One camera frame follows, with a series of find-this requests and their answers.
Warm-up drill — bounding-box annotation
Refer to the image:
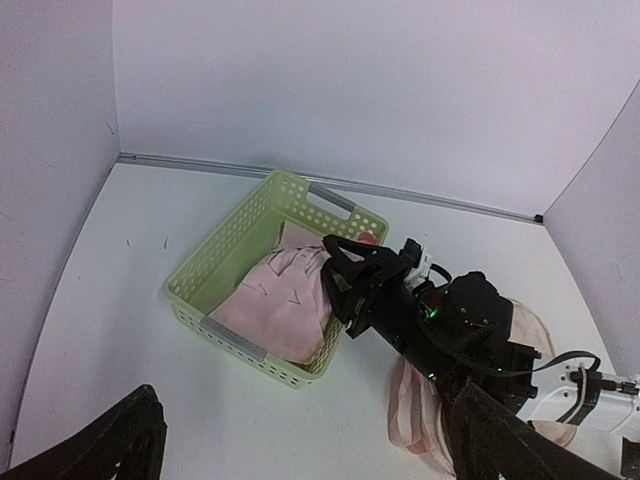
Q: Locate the beige bra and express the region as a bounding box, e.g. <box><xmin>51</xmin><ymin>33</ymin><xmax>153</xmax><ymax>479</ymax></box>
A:
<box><xmin>209</xmin><ymin>222</ymin><xmax>331</xmax><ymax>365</ymax></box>

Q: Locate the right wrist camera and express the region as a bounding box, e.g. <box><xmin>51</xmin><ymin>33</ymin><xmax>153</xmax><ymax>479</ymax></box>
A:
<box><xmin>400</xmin><ymin>239</ymin><xmax>433</xmax><ymax>290</ymax></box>

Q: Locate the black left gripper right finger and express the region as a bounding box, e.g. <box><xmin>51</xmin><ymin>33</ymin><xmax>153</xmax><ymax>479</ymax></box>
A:
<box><xmin>449</xmin><ymin>383</ymin><xmax>615</xmax><ymax>480</ymax></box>

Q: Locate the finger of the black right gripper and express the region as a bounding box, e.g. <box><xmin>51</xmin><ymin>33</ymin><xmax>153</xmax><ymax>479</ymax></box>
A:
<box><xmin>322</xmin><ymin>234</ymin><xmax>395</xmax><ymax>273</ymax></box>
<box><xmin>321</xmin><ymin>264</ymin><xmax>358</xmax><ymax>325</ymax></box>

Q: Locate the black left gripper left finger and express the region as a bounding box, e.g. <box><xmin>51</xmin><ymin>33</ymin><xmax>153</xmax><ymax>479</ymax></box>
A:
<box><xmin>1</xmin><ymin>384</ymin><xmax>167</xmax><ymax>479</ymax></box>

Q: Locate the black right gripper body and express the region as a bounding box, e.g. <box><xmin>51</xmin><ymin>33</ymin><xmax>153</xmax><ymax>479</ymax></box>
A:
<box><xmin>342</xmin><ymin>249</ymin><xmax>541</xmax><ymax>400</ymax></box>

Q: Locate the floral mesh laundry bag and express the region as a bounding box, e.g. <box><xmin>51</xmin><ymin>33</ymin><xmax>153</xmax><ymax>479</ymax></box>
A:
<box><xmin>387</xmin><ymin>297</ymin><xmax>581</xmax><ymax>474</ymax></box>

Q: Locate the green plastic basket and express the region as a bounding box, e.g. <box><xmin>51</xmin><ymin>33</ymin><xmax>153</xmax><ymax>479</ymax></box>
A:
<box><xmin>163</xmin><ymin>171</ymin><xmax>389</xmax><ymax>389</ymax></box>

